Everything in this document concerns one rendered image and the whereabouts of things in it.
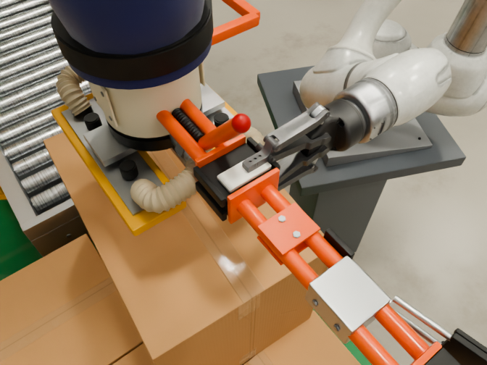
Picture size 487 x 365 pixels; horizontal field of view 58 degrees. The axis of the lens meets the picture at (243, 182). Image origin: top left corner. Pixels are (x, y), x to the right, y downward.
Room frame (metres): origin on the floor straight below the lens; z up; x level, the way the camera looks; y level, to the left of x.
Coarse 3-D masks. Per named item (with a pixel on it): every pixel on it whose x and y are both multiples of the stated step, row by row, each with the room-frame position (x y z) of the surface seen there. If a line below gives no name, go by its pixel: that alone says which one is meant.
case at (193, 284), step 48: (48, 144) 0.69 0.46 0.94; (96, 192) 0.55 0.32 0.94; (96, 240) 0.43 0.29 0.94; (144, 240) 0.43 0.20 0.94; (192, 240) 0.43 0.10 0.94; (240, 240) 0.43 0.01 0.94; (144, 288) 0.33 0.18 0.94; (192, 288) 0.33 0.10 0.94; (240, 288) 0.33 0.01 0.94; (288, 288) 0.36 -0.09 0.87; (144, 336) 0.24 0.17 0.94; (192, 336) 0.24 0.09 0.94; (240, 336) 0.30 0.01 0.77
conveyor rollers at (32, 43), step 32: (0, 0) 2.00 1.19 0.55; (32, 0) 2.00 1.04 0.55; (0, 32) 1.73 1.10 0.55; (32, 32) 1.74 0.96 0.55; (0, 64) 1.52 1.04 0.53; (32, 64) 1.52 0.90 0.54; (64, 64) 1.51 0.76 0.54; (0, 96) 1.34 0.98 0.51; (32, 96) 1.33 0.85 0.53; (0, 128) 1.16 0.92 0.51; (32, 128) 1.15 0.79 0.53; (32, 160) 0.98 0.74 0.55; (64, 192) 0.85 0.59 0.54
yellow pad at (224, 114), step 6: (222, 108) 0.62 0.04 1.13; (228, 108) 0.63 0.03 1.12; (210, 114) 0.60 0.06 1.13; (216, 114) 0.58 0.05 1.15; (222, 114) 0.58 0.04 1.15; (228, 114) 0.60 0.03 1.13; (234, 114) 0.61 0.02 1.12; (210, 120) 0.59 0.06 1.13; (216, 120) 0.56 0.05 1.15; (222, 120) 0.56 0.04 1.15; (216, 126) 0.56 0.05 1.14
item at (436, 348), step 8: (440, 344) 0.14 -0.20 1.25; (424, 352) 0.13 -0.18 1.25; (432, 352) 0.13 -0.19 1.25; (440, 352) 0.13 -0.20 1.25; (448, 352) 0.13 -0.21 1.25; (416, 360) 0.12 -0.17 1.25; (424, 360) 0.12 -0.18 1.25; (432, 360) 0.12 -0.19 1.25; (440, 360) 0.12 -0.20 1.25; (448, 360) 0.12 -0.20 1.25; (456, 360) 0.12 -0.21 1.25
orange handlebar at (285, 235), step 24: (240, 0) 0.80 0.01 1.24; (240, 24) 0.73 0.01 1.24; (168, 120) 0.47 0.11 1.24; (192, 120) 0.48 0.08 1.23; (192, 144) 0.42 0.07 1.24; (264, 192) 0.34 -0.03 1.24; (264, 216) 0.30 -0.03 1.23; (288, 216) 0.30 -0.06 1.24; (264, 240) 0.27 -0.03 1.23; (288, 240) 0.26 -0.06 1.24; (312, 240) 0.27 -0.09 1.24; (288, 264) 0.24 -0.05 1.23; (384, 312) 0.18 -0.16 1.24; (360, 336) 0.15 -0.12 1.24; (408, 336) 0.15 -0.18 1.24; (384, 360) 0.13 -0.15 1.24
